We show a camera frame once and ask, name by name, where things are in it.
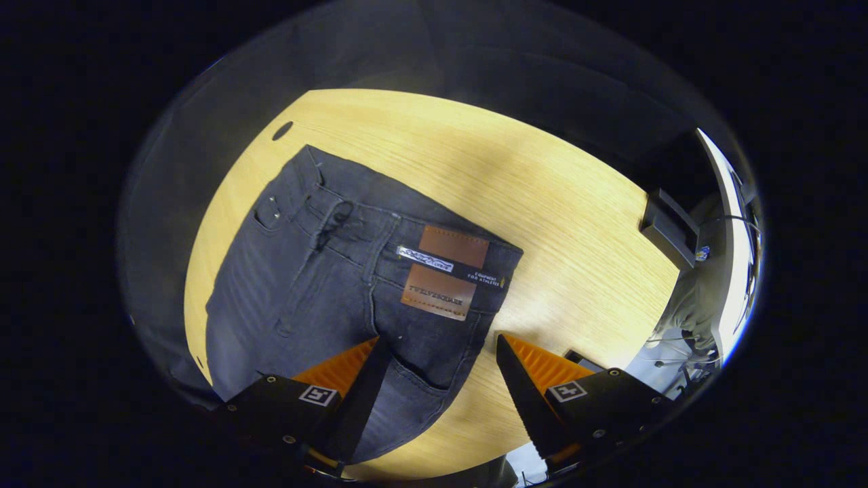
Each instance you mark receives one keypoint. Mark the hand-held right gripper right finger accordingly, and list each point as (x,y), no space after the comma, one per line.
(522,407)

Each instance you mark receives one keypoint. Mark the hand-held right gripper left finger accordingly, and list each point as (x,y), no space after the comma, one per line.
(363,407)

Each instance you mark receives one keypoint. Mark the dark denim jeans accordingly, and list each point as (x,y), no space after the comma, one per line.
(325,285)

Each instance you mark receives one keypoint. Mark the small black block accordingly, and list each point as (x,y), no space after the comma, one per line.
(583,359)

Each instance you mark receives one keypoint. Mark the grey cloth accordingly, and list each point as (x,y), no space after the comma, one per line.
(688,312)

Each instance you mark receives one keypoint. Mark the black box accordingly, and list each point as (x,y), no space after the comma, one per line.
(668,227)

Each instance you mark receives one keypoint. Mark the white table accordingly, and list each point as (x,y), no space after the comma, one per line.
(729,224)

